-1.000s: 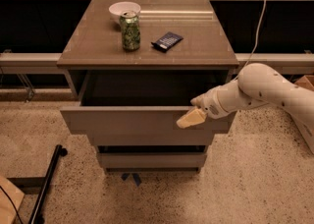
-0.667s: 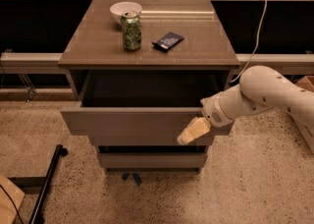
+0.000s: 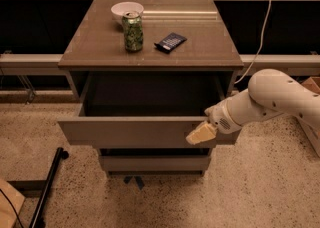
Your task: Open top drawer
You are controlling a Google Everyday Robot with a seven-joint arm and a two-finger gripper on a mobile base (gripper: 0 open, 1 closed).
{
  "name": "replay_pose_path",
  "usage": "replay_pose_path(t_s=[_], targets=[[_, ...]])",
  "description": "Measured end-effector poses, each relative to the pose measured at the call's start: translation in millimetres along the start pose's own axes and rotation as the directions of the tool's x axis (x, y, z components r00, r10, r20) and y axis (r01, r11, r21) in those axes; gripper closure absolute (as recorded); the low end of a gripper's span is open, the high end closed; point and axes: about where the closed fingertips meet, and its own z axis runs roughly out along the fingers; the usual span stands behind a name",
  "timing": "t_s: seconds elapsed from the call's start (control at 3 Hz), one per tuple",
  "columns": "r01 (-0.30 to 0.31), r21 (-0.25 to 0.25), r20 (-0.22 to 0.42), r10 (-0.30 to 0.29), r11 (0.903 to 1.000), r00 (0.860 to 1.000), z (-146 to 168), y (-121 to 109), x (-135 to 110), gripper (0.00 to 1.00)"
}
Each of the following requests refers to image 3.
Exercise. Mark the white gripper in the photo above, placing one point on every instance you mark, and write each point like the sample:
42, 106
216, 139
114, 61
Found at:
220, 116

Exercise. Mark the grey top drawer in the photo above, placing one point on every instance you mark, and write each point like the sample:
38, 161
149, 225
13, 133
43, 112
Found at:
143, 109

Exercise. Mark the grey drawer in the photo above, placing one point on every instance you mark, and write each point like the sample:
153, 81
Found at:
143, 109
154, 164

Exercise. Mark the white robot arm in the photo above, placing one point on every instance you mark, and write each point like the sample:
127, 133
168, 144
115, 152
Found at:
270, 93

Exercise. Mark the grey drawer cabinet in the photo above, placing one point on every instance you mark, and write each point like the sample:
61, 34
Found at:
197, 20

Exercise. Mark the grey bottom drawer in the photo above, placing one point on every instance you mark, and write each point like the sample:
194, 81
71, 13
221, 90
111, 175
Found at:
154, 164

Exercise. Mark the green soda can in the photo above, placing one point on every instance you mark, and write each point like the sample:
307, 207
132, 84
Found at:
133, 31

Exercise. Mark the white bowl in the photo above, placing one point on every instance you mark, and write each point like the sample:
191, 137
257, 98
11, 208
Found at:
119, 9

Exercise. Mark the black metal stand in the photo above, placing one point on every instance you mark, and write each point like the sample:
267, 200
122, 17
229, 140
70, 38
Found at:
40, 188

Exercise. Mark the wooden board bottom left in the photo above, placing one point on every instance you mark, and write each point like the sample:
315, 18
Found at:
11, 201

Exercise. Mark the grey metal rail frame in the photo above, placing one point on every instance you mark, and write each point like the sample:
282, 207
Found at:
30, 60

